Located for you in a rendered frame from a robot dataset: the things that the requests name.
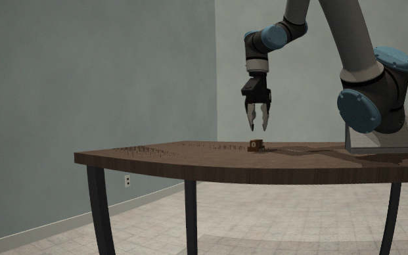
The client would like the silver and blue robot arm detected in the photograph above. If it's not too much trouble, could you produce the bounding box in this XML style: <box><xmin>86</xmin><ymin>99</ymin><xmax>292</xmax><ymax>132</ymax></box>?
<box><xmin>244</xmin><ymin>0</ymin><xmax>408</xmax><ymax>134</ymax></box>

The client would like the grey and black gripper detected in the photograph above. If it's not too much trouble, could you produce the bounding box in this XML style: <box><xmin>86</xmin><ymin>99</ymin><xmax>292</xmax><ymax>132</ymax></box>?
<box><xmin>245</xmin><ymin>71</ymin><xmax>271</xmax><ymax>131</ymax></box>

